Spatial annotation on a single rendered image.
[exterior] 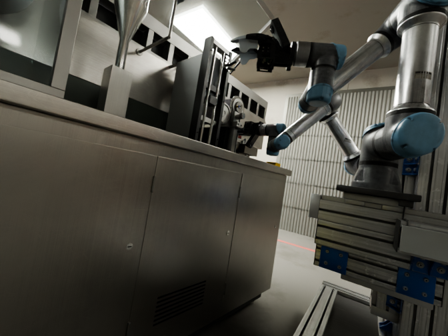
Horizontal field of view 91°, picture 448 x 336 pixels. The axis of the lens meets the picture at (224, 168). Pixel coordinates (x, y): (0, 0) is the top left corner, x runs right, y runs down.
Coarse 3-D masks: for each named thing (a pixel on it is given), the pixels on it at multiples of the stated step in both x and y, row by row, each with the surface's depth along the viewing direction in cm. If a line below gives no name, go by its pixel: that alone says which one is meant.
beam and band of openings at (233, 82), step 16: (96, 0) 108; (112, 0) 113; (96, 16) 115; (112, 16) 120; (144, 32) 133; (160, 32) 135; (160, 48) 144; (176, 48) 146; (192, 48) 154; (240, 96) 199; (256, 96) 218; (256, 112) 221
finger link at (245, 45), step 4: (240, 36) 72; (244, 36) 71; (232, 40) 73; (236, 40) 72; (240, 40) 72; (244, 40) 71; (248, 40) 71; (252, 40) 71; (256, 40) 71; (240, 44) 71; (244, 44) 71; (248, 44) 71; (252, 44) 71; (256, 44) 71; (240, 48) 71; (244, 48) 71; (248, 48) 71; (252, 48) 71; (244, 52) 71
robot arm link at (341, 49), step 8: (312, 48) 68; (320, 48) 68; (328, 48) 67; (336, 48) 67; (344, 48) 67; (312, 56) 68; (320, 56) 68; (328, 56) 67; (336, 56) 67; (344, 56) 67; (312, 64) 70; (320, 64) 75; (328, 64) 74; (336, 64) 68
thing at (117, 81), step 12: (120, 0) 92; (132, 0) 93; (120, 12) 93; (132, 12) 94; (144, 12) 98; (120, 24) 95; (132, 24) 96; (120, 36) 96; (132, 36) 98; (120, 48) 96; (120, 60) 96; (108, 72) 93; (120, 72) 93; (108, 84) 91; (120, 84) 94; (108, 96) 91; (120, 96) 94; (108, 108) 91; (120, 108) 95
